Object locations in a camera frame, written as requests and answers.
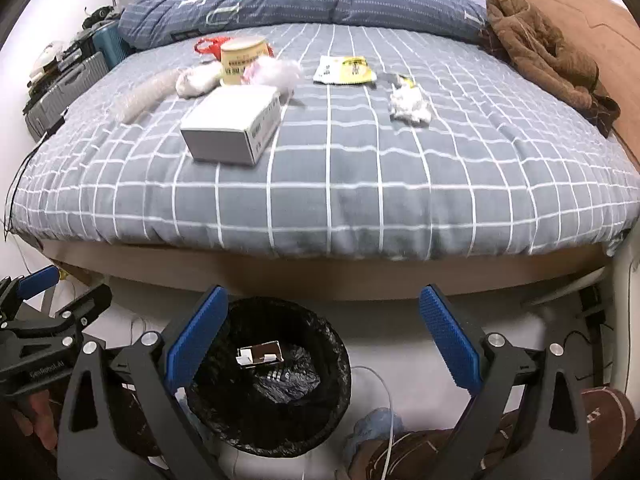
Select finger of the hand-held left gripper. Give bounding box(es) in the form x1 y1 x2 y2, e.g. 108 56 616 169
0 266 61 321
56 285 113 346

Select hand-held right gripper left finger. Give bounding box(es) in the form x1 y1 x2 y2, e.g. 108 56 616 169
56 285 231 480

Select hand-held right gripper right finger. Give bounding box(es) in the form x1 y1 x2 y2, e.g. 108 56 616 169
419 285 596 480

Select black lined trash bin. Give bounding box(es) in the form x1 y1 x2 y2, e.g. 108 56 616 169
186 297 352 458

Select white plastic bag with rope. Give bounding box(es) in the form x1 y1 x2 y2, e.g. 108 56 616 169
175 62 223 100

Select person's left hand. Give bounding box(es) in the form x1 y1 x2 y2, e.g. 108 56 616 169
10 390 60 453

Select white bar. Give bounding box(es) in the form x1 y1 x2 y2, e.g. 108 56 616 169
520 270 608 308

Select white cabinet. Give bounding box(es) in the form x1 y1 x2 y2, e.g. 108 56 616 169
602 180 640 391

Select grey checked blanket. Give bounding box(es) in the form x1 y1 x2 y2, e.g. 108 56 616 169
10 22 633 263

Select grey suitcase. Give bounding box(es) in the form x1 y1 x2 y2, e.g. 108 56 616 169
22 52 111 138

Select clear plastic cup stack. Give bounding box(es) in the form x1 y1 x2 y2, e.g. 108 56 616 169
114 71 181 123

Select white cardboard box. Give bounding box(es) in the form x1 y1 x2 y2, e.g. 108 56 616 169
180 85 282 166

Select crumpled white tissue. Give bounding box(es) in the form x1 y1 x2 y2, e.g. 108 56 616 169
390 85 432 125

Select teal suitcase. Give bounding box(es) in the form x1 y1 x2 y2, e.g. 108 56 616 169
92 25 133 68

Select small grey yellow wrapper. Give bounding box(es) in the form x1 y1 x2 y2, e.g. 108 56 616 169
377 72 416 91

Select dark clutter pile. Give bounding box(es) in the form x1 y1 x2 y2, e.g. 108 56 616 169
27 5 121 86

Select white pink plastic bag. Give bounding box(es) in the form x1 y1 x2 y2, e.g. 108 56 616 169
242 56 303 96

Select yellow paper cup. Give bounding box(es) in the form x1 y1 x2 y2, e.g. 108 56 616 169
220 37 268 87

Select red plastic bag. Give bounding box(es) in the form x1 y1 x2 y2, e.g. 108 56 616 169
194 36 275 61

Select white yellow snack packet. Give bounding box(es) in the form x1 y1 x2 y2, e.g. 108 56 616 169
313 55 377 86

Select brown fleece coat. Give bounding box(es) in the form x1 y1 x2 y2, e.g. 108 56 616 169
485 0 621 138

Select wooden panel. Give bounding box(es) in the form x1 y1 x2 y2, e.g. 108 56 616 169
522 0 640 161

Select white cable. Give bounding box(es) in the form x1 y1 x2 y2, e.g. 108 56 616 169
350 367 397 480

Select black cable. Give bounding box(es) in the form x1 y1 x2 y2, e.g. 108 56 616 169
2 115 68 241
560 285 617 386

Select wooden bed frame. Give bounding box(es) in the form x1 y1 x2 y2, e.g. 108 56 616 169
40 240 608 303

